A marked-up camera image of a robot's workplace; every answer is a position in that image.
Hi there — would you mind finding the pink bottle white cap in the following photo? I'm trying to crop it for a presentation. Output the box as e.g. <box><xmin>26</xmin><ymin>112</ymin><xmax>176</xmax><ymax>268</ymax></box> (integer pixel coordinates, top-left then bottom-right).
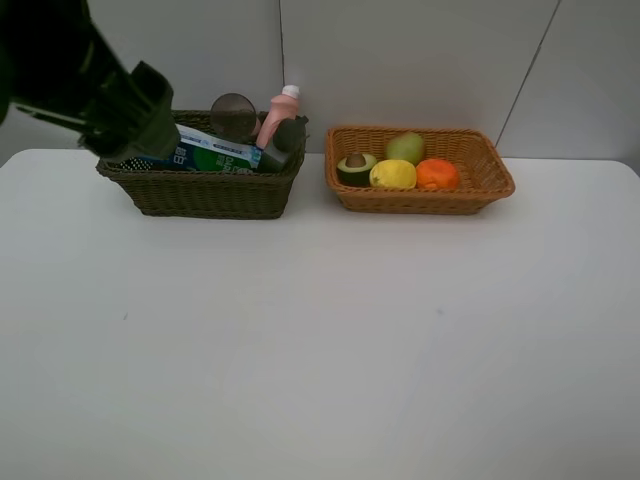
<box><xmin>255</xmin><ymin>85</ymin><xmax>300</xmax><ymax>150</ymax></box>

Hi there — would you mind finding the halved avocado with pit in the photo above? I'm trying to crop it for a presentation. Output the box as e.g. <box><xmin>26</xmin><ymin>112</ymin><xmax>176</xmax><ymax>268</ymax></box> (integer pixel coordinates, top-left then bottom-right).
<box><xmin>336</xmin><ymin>153</ymin><xmax>378</xmax><ymax>188</ymax></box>

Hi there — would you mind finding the dark brown wicker basket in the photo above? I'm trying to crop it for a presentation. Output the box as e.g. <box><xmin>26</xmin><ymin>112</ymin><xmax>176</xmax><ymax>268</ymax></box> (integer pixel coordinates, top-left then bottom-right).
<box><xmin>96</xmin><ymin>116</ymin><xmax>308</xmax><ymax>220</ymax></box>

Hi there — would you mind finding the orange wicker basket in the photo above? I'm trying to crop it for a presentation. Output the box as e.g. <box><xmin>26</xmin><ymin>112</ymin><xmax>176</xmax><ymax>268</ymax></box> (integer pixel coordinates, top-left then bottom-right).
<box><xmin>325</xmin><ymin>126</ymin><xmax>515</xmax><ymax>215</ymax></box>

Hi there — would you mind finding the translucent purple plastic cup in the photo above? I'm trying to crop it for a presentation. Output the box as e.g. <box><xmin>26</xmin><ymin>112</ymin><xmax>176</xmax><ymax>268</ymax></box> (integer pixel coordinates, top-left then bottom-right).
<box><xmin>209</xmin><ymin>93</ymin><xmax>261</xmax><ymax>143</ymax></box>

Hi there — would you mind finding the yellow lemon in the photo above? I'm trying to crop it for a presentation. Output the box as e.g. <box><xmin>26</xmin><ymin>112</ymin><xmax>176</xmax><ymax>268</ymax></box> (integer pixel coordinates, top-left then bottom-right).
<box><xmin>369</xmin><ymin>159</ymin><xmax>417</xmax><ymax>189</ymax></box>

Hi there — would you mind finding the green red pear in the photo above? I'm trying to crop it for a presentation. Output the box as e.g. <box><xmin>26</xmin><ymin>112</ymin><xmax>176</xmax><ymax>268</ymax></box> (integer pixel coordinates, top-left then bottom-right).
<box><xmin>385</xmin><ymin>132</ymin><xmax>425</xmax><ymax>166</ymax></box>

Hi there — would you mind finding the black square pump bottle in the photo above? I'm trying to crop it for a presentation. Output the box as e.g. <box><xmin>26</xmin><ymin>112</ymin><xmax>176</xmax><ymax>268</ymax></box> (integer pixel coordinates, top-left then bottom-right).
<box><xmin>257</xmin><ymin>116</ymin><xmax>309</xmax><ymax>173</ymax></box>

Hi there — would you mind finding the blue green toothpaste box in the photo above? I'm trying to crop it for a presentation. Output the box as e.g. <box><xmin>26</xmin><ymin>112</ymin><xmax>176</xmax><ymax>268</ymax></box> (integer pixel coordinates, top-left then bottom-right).
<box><xmin>129</xmin><ymin>125</ymin><xmax>262</xmax><ymax>174</ymax></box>

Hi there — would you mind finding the orange tangerine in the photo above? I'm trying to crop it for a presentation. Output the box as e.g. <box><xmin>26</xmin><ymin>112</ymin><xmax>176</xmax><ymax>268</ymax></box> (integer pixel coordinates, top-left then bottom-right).
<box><xmin>416</xmin><ymin>158</ymin><xmax>460</xmax><ymax>189</ymax></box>

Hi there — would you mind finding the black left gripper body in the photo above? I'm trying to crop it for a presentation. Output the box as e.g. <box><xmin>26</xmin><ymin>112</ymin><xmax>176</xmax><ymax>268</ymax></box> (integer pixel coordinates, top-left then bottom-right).
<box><xmin>14</xmin><ymin>62</ymin><xmax>179</xmax><ymax>161</ymax></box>

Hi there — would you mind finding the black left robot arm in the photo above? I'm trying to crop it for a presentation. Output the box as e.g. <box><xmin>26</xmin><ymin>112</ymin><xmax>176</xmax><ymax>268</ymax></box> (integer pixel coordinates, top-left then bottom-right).
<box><xmin>1</xmin><ymin>1</ymin><xmax>180</xmax><ymax>163</ymax></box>

